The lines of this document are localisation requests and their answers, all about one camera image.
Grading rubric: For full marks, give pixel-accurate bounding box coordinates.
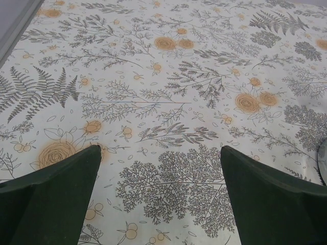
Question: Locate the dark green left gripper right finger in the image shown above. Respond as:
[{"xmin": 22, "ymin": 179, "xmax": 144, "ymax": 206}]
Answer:
[{"xmin": 221, "ymin": 146, "xmax": 326, "ymax": 244}]

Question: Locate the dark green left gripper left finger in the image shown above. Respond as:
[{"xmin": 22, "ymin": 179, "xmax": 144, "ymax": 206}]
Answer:
[{"xmin": 1, "ymin": 145, "xmax": 102, "ymax": 244}]

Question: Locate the clear wine glass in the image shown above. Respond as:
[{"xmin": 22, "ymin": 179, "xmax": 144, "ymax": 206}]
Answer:
[{"xmin": 317, "ymin": 139, "xmax": 327, "ymax": 186}]

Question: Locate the floral patterned table mat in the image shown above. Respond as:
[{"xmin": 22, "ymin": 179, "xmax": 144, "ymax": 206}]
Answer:
[{"xmin": 1, "ymin": 1, "xmax": 326, "ymax": 244}]

